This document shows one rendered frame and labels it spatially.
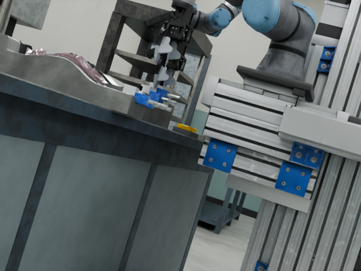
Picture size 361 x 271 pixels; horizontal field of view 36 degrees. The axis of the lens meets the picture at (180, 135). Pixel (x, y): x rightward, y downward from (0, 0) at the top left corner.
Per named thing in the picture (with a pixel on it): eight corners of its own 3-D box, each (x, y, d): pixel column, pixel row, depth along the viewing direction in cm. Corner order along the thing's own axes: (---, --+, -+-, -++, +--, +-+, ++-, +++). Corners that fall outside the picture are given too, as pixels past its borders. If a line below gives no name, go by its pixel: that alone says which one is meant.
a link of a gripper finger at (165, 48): (165, 61, 179) (176, 37, 182) (149, 57, 181) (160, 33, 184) (167, 65, 182) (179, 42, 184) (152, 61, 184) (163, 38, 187)
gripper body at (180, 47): (175, 69, 212) (185, 38, 212) (156, 64, 216) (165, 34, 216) (182, 73, 219) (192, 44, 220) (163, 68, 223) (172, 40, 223)
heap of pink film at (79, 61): (110, 90, 173) (118, 66, 173) (96, 83, 156) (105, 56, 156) (34, 66, 176) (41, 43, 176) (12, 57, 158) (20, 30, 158)
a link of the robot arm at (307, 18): (313, 58, 170) (327, 16, 170) (291, 44, 160) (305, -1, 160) (282, 54, 178) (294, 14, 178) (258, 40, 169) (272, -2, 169)
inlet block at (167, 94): (180, 106, 217) (183, 92, 217) (175, 103, 212) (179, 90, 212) (151, 97, 222) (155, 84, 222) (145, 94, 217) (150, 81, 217)
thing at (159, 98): (176, 112, 185) (181, 96, 185) (171, 109, 181) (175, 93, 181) (143, 101, 190) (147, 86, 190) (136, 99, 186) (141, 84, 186)
